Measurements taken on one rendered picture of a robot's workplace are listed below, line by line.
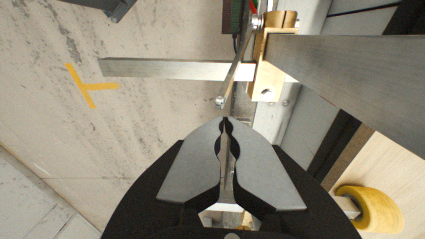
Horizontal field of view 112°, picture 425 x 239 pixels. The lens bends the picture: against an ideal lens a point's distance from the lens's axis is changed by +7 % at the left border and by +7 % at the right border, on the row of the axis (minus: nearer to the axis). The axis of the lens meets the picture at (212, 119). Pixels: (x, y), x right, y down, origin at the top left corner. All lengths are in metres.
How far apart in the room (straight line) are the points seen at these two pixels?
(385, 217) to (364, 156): 0.11
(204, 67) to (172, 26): 0.92
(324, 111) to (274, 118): 0.19
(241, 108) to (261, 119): 0.15
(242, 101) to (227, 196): 0.27
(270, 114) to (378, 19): 0.34
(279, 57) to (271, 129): 0.47
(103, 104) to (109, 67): 1.32
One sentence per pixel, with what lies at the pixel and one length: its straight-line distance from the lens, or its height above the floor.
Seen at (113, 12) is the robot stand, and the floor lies 0.03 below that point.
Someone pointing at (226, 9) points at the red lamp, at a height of 0.70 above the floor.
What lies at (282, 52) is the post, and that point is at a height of 0.94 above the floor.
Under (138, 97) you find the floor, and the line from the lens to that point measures 1.41.
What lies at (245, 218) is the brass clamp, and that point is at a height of 0.97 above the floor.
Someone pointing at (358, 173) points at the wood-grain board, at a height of 0.90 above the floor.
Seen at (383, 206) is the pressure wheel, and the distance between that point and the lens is 0.44.
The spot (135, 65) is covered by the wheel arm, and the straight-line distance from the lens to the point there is 0.30.
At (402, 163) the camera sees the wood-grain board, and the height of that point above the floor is 0.90.
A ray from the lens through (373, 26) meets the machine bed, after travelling 0.44.
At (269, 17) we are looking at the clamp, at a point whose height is 0.86.
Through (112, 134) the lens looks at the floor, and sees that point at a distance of 1.82.
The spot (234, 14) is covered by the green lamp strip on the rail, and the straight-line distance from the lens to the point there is 0.42.
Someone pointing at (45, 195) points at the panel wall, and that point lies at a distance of 3.32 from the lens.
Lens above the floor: 1.12
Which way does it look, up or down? 58 degrees down
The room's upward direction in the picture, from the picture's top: 174 degrees counter-clockwise
